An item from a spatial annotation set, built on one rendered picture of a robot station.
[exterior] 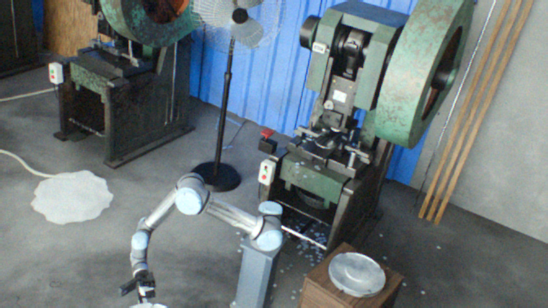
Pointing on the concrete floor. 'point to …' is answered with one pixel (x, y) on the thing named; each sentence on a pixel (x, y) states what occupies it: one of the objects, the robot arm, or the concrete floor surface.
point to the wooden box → (324, 285)
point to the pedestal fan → (254, 33)
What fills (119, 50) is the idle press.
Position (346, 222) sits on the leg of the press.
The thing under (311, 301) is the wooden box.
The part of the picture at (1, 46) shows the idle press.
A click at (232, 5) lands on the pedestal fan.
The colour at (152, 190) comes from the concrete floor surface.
